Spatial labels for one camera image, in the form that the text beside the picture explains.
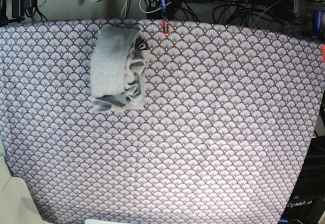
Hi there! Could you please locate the blue clamp right side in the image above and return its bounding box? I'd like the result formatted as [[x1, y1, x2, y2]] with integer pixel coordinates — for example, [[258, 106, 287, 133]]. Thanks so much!
[[311, 11, 323, 39]]

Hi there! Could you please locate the purple fan-pattern tablecloth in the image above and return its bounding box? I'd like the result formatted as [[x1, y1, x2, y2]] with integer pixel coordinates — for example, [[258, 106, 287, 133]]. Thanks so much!
[[1, 19, 324, 223]]

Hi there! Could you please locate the blue orange table clamp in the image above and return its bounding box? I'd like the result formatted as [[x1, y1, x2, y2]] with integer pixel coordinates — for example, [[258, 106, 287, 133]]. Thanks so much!
[[160, 0, 169, 35]]

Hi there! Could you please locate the white panel bottom left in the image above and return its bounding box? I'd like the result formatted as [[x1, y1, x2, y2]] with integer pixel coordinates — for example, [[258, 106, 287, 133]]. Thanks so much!
[[1, 156, 43, 223]]

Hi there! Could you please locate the orange clamp right edge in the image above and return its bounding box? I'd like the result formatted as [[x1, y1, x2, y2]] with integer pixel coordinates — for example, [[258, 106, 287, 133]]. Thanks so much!
[[322, 44, 325, 62]]

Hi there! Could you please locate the black OpenArm box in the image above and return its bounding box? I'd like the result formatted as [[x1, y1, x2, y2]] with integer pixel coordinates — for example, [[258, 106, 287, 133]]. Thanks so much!
[[279, 136, 324, 223]]

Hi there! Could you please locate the light grey T-shirt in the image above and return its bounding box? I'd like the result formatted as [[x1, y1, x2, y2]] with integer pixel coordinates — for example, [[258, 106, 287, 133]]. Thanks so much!
[[90, 27, 150, 112]]

